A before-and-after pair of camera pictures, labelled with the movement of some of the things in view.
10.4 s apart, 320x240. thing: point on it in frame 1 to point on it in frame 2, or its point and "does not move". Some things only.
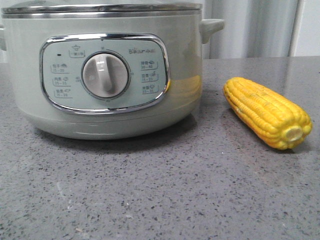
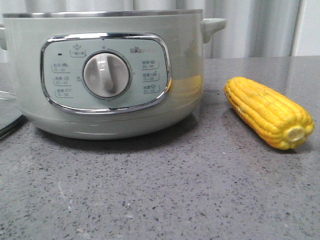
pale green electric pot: (104, 75) does not move
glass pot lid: (99, 6) to (10, 112)
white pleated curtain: (253, 28) does not move
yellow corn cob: (279, 122) does not move
